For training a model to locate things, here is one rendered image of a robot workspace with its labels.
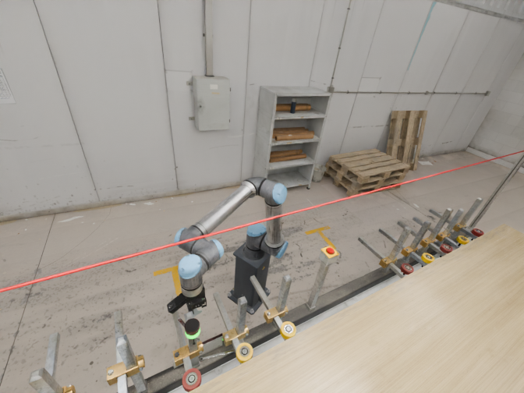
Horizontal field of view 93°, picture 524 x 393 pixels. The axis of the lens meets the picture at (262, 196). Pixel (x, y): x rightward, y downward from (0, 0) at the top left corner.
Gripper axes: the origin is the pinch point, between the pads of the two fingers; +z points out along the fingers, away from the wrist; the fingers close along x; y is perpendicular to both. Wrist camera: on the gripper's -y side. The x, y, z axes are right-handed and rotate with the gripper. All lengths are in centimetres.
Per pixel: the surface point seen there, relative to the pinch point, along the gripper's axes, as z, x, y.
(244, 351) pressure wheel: 9.7, -21.6, 19.1
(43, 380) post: -13, -10, -50
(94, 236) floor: 101, 200, -65
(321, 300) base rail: 31, -7, 84
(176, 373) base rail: 30.8, -8.5, -11.1
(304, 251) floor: 101, 84, 153
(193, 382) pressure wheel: 10.4, -23.2, -5.3
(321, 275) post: -3, -9, 73
